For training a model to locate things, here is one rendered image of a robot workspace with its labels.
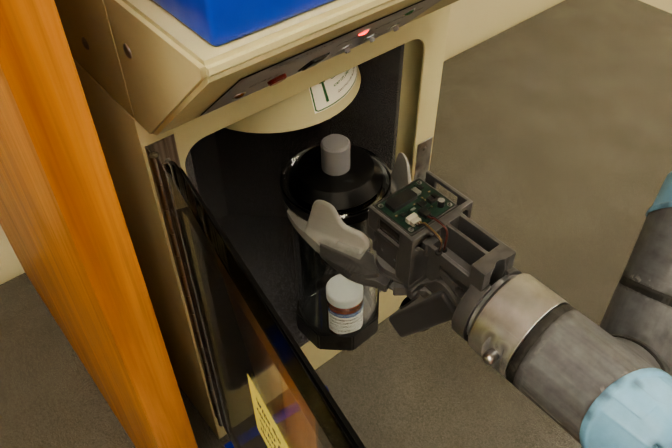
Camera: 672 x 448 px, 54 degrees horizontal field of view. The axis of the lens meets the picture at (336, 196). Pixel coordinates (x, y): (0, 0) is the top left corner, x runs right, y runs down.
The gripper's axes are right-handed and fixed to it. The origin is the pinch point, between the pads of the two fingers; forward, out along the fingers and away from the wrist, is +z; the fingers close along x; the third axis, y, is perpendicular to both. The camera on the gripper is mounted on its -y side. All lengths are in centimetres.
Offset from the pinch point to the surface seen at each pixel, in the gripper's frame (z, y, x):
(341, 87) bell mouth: 2.2, 10.6, -2.7
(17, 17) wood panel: -9.5, 31.9, 24.4
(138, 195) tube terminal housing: 3.5, 8.5, 17.9
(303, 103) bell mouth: 2.2, 10.9, 1.8
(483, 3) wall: 44, -22, -77
